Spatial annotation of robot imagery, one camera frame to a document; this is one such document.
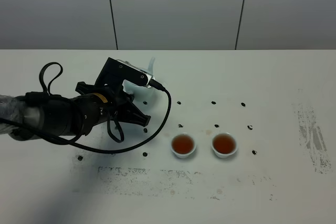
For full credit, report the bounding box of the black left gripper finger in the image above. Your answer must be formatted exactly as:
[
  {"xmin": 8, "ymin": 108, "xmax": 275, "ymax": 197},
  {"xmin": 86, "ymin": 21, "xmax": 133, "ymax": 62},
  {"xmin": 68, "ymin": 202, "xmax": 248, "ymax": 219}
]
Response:
[
  {"xmin": 116, "ymin": 101, "xmax": 151, "ymax": 127},
  {"xmin": 75, "ymin": 81, "xmax": 96, "ymax": 95}
]

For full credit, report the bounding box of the left blue porcelain teacup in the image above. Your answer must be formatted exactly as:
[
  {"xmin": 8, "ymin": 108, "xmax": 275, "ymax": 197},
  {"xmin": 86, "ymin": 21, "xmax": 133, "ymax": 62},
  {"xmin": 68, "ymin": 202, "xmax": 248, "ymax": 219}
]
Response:
[{"xmin": 170, "ymin": 133, "xmax": 197, "ymax": 159}]

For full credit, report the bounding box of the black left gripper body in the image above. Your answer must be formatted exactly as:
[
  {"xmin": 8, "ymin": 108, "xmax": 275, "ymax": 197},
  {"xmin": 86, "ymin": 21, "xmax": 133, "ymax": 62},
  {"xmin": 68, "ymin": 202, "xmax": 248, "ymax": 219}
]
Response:
[{"xmin": 86, "ymin": 84, "xmax": 134, "ymax": 127}]

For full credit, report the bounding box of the blue porcelain teacup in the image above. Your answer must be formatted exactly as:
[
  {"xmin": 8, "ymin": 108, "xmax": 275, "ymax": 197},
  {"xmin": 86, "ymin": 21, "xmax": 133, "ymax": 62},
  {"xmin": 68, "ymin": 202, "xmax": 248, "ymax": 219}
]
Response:
[
  {"xmin": 170, "ymin": 133, "xmax": 197, "ymax": 159},
  {"xmin": 211, "ymin": 133, "xmax": 238, "ymax": 159}
]

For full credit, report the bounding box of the light blue porcelain teapot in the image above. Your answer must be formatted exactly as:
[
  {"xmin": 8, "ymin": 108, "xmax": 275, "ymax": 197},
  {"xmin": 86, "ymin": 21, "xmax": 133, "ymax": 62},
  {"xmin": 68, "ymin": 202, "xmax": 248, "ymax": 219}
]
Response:
[{"xmin": 122, "ymin": 56, "xmax": 161, "ymax": 109}]

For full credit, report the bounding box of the right blue porcelain teacup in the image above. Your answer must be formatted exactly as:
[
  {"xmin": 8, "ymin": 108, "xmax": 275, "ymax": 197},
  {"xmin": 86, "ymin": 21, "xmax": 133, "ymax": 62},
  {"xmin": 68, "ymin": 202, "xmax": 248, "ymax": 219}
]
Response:
[{"xmin": 211, "ymin": 133, "xmax": 238, "ymax": 159}]

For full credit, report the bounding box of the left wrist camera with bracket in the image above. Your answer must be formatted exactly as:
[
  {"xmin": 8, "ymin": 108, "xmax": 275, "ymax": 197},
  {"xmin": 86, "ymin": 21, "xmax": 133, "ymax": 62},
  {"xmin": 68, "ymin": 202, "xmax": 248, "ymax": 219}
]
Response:
[{"xmin": 95, "ymin": 58, "xmax": 166, "ymax": 91}]

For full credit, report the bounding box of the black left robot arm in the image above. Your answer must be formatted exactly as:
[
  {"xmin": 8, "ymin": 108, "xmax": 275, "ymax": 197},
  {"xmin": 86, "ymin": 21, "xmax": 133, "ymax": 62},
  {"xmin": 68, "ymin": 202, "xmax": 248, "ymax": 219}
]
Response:
[{"xmin": 1, "ymin": 82, "xmax": 151, "ymax": 136}]

